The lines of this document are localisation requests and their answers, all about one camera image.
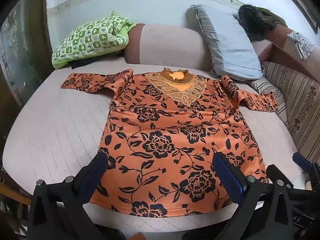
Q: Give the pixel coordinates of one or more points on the striped floral cushion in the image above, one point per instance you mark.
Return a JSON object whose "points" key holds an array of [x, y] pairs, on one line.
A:
{"points": [[300, 100]]}

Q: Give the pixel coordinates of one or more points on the patterned glass door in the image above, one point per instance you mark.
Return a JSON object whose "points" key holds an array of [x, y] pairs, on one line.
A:
{"points": [[17, 55]]}

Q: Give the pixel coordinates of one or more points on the dark fur-trimmed coat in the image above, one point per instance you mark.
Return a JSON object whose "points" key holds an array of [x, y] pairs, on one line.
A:
{"points": [[257, 20]]}

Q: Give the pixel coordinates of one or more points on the light blue pillow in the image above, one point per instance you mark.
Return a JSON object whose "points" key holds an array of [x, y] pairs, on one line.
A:
{"points": [[227, 45]]}

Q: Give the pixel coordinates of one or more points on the green checkered blanket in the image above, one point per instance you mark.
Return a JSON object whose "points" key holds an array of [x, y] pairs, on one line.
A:
{"points": [[87, 37]]}

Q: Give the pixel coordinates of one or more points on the silver white cloth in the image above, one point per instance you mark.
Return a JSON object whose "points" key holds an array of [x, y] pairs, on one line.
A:
{"points": [[301, 45]]}

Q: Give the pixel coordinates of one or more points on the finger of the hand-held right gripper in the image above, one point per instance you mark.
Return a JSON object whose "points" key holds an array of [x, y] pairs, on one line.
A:
{"points": [[301, 160]]}

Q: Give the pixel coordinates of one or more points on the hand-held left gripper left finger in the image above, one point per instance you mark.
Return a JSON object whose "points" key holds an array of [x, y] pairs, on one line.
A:
{"points": [[98, 166]]}

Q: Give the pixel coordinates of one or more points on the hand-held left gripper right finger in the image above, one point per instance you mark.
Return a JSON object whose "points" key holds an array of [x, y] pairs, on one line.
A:
{"points": [[231, 177]]}

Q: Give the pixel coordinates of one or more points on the orange floral blouse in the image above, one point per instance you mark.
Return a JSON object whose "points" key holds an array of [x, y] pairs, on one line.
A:
{"points": [[162, 130]]}

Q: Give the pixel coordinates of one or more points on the pink quilted bed mattress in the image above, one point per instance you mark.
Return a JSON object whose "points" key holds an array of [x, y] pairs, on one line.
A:
{"points": [[55, 130]]}

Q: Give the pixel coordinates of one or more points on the pink covered armrest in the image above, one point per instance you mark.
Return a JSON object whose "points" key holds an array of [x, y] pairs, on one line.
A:
{"points": [[282, 52]]}

